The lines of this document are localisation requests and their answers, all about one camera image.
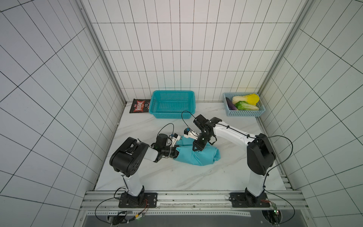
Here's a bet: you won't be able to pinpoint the black red chips bag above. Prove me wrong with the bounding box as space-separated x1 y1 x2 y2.
129 99 151 114

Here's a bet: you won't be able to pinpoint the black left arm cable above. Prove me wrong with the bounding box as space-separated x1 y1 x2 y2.
94 122 175 225

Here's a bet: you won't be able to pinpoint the light blue plastic basket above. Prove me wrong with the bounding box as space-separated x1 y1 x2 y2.
223 92 266 117

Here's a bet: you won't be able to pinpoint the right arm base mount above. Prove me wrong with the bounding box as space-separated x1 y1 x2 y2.
229 189 270 208

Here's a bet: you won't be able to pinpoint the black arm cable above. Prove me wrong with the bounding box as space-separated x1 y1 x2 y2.
181 110 296 226
94 122 175 225

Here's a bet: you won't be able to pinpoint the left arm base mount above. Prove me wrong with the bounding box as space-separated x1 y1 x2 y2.
118 192 158 208

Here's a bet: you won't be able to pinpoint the teal long pants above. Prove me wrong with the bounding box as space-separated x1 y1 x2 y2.
174 137 221 166

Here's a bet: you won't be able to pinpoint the green napa cabbage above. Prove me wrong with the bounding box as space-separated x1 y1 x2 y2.
235 101 260 111

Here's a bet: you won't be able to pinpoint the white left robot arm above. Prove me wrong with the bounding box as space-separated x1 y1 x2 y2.
109 133 181 200

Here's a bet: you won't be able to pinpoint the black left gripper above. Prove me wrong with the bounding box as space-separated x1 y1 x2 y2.
161 145 187 158

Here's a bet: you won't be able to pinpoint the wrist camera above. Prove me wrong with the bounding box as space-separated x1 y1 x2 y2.
169 133 181 147
184 127 199 140

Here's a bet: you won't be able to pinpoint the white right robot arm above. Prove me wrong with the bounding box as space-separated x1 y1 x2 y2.
193 114 276 199

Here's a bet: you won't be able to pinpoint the purple eggplant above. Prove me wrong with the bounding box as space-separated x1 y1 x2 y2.
226 97 238 111

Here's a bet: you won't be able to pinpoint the teal plastic basket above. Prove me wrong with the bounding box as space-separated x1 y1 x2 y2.
149 90 196 119

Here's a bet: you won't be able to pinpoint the aluminium front rail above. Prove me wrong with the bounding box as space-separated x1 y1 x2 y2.
75 190 315 227

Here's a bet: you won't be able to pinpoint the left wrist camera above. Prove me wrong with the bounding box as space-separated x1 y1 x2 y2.
169 133 181 147

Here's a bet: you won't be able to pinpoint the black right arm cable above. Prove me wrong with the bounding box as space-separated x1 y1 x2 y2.
181 110 296 226

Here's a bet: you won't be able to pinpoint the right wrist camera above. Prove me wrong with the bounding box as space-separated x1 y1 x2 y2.
184 127 199 140

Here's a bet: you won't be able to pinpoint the yellow napa cabbage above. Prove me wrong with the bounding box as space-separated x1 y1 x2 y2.
232 94 260 106

